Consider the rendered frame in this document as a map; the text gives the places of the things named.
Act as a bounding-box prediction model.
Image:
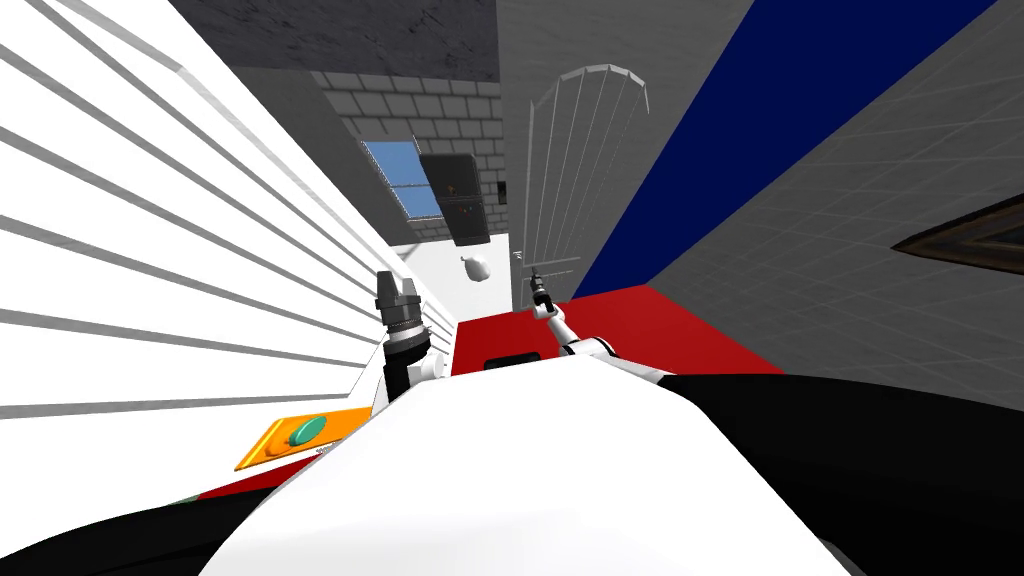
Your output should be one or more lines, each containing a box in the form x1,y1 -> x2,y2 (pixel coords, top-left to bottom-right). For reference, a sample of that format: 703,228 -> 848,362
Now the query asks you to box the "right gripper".
529,271 -> 557,320

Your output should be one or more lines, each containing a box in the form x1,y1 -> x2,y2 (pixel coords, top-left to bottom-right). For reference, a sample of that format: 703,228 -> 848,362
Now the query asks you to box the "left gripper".
375,270 -> 421,310

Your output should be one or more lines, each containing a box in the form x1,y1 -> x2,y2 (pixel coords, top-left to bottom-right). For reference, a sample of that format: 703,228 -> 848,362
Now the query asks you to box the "blue window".
359,140 -> 445,221

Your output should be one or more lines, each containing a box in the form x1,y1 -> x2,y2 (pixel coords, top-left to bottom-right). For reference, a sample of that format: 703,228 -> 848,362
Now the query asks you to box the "grey arched door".
521,63 -> 651,291

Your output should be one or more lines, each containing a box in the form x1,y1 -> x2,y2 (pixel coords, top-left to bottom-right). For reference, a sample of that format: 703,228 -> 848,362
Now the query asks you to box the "green round knob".
287,415 -> 329,448

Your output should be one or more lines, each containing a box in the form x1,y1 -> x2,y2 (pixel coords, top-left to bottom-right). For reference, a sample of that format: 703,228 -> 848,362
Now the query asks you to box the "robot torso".
198,350 -> 851,576

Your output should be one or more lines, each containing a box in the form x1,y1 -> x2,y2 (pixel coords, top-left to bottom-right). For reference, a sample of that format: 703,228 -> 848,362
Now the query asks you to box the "orange flat plate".
234,406 -> 374,473

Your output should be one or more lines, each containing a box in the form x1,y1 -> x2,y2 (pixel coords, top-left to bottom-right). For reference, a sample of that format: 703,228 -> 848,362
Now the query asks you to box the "white slatted door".
0,0 -> 459,515

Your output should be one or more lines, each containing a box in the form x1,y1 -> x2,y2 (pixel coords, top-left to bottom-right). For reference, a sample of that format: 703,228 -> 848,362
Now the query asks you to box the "dark framed picture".
891,191 -> 1024,278

